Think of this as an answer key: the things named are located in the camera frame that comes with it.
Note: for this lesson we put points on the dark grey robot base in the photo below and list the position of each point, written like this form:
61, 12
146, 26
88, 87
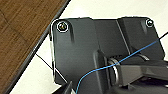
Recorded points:
76, 43

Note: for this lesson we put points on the silver base bolt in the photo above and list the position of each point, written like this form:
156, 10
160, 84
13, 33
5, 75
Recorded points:
149, 22
62, 26

